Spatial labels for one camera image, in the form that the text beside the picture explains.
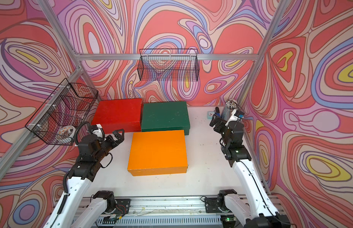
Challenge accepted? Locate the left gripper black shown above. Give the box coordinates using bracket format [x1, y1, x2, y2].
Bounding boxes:
[93, 128, 123, 163]

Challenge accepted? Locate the red shoebox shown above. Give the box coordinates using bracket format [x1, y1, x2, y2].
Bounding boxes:
[92, 98, 143, 134]

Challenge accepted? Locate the orange shoebox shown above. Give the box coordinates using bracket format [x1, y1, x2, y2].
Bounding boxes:
[128, 130, 188, 176]

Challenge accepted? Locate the green shoebox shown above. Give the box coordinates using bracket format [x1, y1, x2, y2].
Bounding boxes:
[141, 101, 190, 135]

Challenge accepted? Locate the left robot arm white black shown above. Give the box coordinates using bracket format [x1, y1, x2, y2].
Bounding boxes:
[44, 122, 127, 228]

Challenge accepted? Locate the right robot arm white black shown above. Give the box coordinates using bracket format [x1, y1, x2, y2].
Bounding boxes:
[210, 109, 294, 228]

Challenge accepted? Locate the small teal box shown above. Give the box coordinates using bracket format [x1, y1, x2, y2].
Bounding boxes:
[207, 111, 215, 119]

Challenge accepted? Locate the metal cup of pencils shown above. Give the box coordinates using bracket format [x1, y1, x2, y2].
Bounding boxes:
[223, 99, 240, 121]

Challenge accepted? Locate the tape roll in basket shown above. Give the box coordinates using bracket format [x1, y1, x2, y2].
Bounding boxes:
[55, 125, 76, 143]

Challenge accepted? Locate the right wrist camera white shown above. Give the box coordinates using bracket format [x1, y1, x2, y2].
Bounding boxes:
[225, 109, 245, 126]

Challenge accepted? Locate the black wire basket left wall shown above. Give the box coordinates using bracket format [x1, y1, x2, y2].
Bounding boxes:
[25, 79, 98, 145]

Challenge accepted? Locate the black wire basket wall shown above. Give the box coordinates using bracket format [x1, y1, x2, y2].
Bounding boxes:
[137, 47, 200, 82]
[25, 79, 98, 145]

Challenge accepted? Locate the black wire basket back wall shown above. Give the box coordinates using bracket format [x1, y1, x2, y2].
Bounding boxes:
[137, 47, 200, 82]

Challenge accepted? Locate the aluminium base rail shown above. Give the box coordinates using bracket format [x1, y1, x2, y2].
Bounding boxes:
[51, 195, 285, 228]

